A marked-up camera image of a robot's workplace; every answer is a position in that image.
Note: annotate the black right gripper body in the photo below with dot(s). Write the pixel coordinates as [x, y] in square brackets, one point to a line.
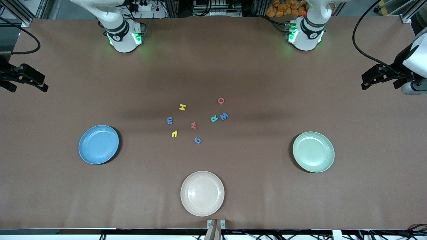
[4, 74]

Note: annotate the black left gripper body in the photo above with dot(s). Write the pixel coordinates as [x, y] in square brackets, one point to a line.
[399, 62]

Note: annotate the blue foam letter m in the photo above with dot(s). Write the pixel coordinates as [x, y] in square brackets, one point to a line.
[169, 120]

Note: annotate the blue foam letter W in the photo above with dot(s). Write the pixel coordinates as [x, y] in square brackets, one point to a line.
[224, 116]

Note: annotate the pink foam letter Q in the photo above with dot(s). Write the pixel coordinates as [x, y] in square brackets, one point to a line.
[221, 101]

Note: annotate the red foam letter w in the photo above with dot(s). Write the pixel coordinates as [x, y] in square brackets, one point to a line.
[193, 125]

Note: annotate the teal foam letter R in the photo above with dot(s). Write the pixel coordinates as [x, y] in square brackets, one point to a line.
[214, 118]

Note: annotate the blue foam letter g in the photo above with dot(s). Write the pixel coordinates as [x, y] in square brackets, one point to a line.
[197, 140]

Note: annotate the blue plate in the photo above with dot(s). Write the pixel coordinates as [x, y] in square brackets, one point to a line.
[98, 145]

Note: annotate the green plate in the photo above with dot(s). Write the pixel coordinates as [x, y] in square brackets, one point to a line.
[313, 153]

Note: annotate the bag of orange items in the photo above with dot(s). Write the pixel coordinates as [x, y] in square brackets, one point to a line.
[283, 8]

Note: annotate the white power strip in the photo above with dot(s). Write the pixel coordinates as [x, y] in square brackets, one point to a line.
[146, 8]

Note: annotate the beige plate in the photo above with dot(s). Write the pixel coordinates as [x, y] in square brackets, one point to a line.
[202, 193]

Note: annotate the aluminium frame profile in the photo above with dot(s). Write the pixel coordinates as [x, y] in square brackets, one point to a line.
[407, 16]
[26, 22]

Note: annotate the metal mount bracket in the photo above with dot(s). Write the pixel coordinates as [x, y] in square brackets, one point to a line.
[210, 223]

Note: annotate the beige mount pole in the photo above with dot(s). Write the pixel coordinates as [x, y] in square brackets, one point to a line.
[215, 233]

